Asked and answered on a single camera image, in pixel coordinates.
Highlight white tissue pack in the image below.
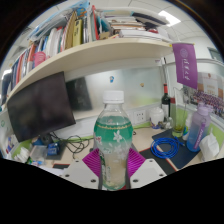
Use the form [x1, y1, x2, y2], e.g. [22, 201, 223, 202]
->
[198, 131, 221, 163]

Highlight white lidded jar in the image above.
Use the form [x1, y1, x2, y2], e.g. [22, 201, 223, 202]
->
[149, 106, 165, 129]

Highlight cream shelf with books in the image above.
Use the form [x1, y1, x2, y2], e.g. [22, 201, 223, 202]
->
[0, 0, 175, 108]

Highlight black computer monitor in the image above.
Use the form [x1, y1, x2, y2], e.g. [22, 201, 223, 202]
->
[6, 70, 77, 143]

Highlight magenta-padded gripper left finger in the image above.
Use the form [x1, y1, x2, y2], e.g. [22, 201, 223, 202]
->
[61, 148, 102, 190]

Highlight green drinking glass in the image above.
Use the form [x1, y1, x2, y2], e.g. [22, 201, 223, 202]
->
[171, 106, 188, 138]

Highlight green-labelled clear drink bottle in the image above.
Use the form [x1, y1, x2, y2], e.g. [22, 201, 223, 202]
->
[93, 89, 134, 192]

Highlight small blue device box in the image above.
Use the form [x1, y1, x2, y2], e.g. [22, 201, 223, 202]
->
[46, 142, 62, 157]

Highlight dark wine bottle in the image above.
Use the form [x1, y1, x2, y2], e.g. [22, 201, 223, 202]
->
[161, 83, 172, 123]

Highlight white wall socket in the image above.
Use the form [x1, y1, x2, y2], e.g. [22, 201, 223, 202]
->
[133, 109, 148, 125]

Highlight purple translucent water bottle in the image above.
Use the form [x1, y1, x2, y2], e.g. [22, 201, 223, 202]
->
[185, 102, 212, 153]

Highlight black desk mat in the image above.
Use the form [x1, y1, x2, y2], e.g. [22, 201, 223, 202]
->
[138, 128, 205, 176]

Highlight coiled blue cable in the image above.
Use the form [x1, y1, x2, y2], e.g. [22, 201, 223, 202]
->
[149, 135, 186, 160]

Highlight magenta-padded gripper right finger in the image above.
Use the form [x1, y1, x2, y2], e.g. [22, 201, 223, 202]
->
[127, 148, 167, 190]

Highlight tangled black cables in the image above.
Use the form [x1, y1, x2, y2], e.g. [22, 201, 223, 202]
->
[49, 133, 95, 155]

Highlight purple hanging pennant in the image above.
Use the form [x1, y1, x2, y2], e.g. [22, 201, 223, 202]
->
[171, 42, 199, 90]

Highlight group photo poster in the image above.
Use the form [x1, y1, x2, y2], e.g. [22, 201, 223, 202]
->
[183, 71, 224, 120]

